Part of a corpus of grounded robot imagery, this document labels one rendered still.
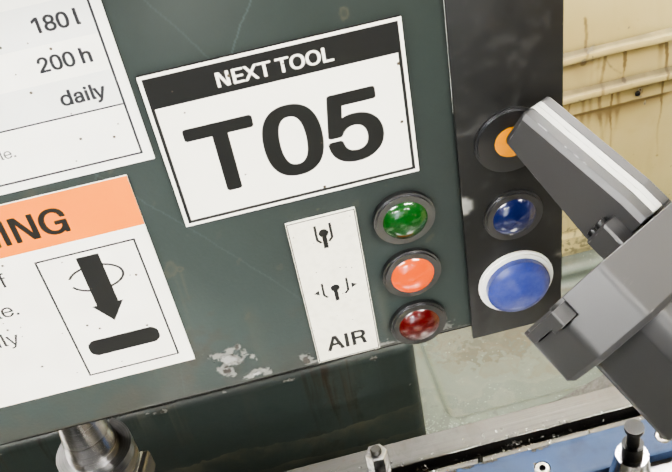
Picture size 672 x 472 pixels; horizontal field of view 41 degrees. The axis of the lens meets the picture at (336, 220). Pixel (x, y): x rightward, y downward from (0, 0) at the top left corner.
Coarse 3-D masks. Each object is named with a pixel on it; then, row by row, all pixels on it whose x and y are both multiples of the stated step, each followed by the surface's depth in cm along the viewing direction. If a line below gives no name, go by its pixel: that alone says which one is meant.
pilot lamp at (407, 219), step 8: (392, 208) 37; (400, 208) 37; (408, 208) 37; (416, 208) 37; (424, 208) 38; (392, 216) 37; (400, 216) 37; (408, 216) 37; (416, 216) 37; (424, 216) 38; (384, 224) 38; (392, 224) 38; (400, 224) 38; (408, 224) 38; (416, 224) 38; (424, 224) 38; (392, 232) 38; (400, 232) 38; (408, 232) 38; (416, 232) 38
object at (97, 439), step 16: (64, 432) 70; (80, 432) 70; (96, 432) 70; (112, 432) 73; (64, 448) 71; (80, 448) 70; (96, 448) 71; (112, 448) 72; (80, 464) 71; (96, 464) 71
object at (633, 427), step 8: (624, 424) 69; (632, 424) 69; (640, 424) 69; (632, 432) 68; (640, 432) 68; (624, 440) 70; (632, 440) 69; (640, 440) 70; (624, 448) 70; (632, 448) 70; (640, 448) 70; (624, 456) 70; (632, 456) 70; (640, 456) 70
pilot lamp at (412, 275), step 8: (400, 264) 39; (408, 264) 39; (416, 264) 39; (424, 264) 39; (400, 272) 39; (408, 272) 39; (416, 272) 39; (424, 272) 39; (432, 272) 40; (392, 280) 40; (400, 280) 40; (408, 280) 40; (416, 280) 40; (424, 280) 40; (400, 288) 40; (408, 288) 40; (416, 288) 40
